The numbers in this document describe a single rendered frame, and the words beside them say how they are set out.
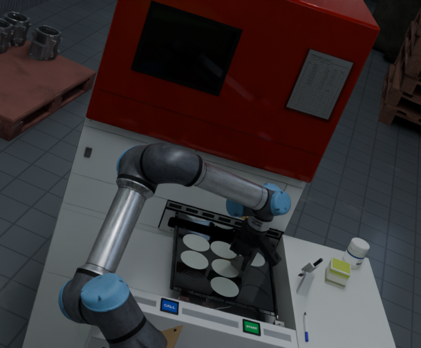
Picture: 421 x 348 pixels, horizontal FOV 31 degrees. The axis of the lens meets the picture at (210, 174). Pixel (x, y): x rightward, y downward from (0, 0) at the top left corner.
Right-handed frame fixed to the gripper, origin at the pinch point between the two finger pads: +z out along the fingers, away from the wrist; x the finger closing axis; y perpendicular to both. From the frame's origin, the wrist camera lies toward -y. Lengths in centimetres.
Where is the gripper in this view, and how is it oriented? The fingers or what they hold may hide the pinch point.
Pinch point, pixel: (242, 275)
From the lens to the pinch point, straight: 266.3
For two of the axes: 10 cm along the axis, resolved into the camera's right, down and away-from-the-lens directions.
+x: -4.4, 3.1, -8.5
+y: -8.4, -4.7, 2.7
